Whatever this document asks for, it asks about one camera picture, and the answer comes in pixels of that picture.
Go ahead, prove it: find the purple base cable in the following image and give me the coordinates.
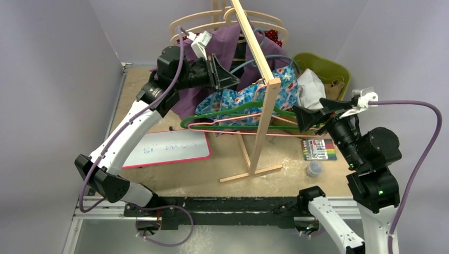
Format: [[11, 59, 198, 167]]
[[135, 205, 194, 248]]

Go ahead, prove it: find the wooden hanger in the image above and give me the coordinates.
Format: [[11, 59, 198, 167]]
[[170, 15, 289, 45], [169, 6, 283, 35]]

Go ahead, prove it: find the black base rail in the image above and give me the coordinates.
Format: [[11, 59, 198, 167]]
[[124, 196, 320, 232]]

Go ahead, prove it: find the wooden clothes rack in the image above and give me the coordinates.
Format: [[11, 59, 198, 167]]
[[219, 0, 282, 183]]

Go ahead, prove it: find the front wooden hanger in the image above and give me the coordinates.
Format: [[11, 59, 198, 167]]
[[170, 15, 289, 45]]

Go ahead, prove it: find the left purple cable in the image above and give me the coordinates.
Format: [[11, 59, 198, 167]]
[[77, 25, 192, 214]]

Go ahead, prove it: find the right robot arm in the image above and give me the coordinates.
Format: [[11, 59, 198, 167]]
[[293, 96, 402, 253]]

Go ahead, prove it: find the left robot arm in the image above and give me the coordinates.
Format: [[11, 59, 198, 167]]
[[74, 46, 240, 216]]

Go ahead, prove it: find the green plastic hanger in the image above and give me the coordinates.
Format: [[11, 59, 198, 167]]
[[180, 101, 320, 132]]

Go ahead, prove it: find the white garment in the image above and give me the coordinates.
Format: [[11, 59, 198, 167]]
[[297, 68, 326, 110]]

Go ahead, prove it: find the grey-blue plastic hanger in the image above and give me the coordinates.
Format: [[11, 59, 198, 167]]
[[229, 27, 301, 76]]

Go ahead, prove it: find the red polka dot garment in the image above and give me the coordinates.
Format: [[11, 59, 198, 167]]
[[263, 29, 283, 47]]

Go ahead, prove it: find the red-edged whiteboard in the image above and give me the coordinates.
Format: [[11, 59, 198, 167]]
[[123, 129, 211, 169]]

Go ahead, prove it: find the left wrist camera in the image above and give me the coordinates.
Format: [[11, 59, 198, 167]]
[[187, 31, 212, 59]]

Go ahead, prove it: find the small clear plastic cup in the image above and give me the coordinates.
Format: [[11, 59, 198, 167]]
[[306, 160, 324, 177]]

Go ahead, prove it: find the pink wire hanger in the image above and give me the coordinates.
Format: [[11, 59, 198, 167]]
[[188, 99, 326, 139]]

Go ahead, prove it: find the tan pleated skirt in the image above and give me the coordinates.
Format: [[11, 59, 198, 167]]
[[324, 80, 345, 100]]

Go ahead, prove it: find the purple garment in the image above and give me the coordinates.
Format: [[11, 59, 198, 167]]
[[171, 24, 287, 119]]

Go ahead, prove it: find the rear wooden hanger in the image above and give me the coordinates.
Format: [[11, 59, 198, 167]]
[[169, 6, 283, 35]]

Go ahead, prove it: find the marker pen box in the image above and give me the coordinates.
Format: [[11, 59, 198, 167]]
[[301, 139, 337, 161]]

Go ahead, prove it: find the green plastic basket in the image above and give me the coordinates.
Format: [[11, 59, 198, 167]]
[[277, 52, 351, 134]]

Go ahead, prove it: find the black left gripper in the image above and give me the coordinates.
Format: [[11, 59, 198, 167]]
[[174, 54, 239, 92]]

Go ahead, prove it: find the blue floral garment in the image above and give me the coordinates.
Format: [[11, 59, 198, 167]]
[[188, 65, 300, 135]]

